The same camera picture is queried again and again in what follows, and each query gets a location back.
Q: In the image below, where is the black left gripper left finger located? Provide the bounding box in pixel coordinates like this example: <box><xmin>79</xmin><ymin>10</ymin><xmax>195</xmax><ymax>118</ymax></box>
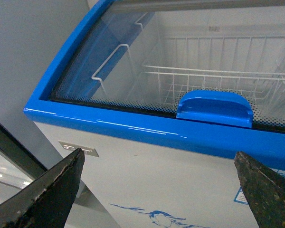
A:
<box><xmin>0</xmin><ymin>148</ymin><xmax>85</xmax><ymax>228</ymax></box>

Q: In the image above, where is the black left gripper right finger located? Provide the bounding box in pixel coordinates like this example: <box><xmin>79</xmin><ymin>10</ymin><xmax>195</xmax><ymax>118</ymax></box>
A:
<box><xmin>234</xmin><ymin>152</ymin><xmax>285</xmax><ymax>228</ymax></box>

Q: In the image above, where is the glass sliding lid blue handle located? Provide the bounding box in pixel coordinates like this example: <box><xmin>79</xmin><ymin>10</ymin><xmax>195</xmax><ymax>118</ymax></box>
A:
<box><xmin>49</xmin><ymin>5</ymin><xmax>285</xmax><ymax>133</ymax></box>

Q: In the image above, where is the blue energy label sticker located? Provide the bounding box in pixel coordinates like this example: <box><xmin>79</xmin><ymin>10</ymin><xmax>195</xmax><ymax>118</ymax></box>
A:
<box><xmin>234</xmin><ymin>169</ymin><xmax>285</xmax><ymax>205</ymax></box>

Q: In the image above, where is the silver brand nameplate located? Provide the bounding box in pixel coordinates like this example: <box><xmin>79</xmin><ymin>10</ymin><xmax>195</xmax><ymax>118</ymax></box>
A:
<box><xmin>58</xmin><ymin>141</ymin><xmax>99</xmax><ymax>157</ymax></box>

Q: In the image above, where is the white chest freezer blue rim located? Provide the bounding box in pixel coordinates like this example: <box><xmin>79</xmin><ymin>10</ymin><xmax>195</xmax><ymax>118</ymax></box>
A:
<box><xmin>23</xmin><ymin>0</ymin><xmax>285</xmax><ymax>228</ymax></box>

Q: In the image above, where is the white wire freezer basket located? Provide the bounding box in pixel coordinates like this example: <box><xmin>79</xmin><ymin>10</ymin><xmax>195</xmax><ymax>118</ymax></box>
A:
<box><xmin>90</xmin><ymin>12</ymin><xmax>285</xmax><ymax>114</ymax></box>

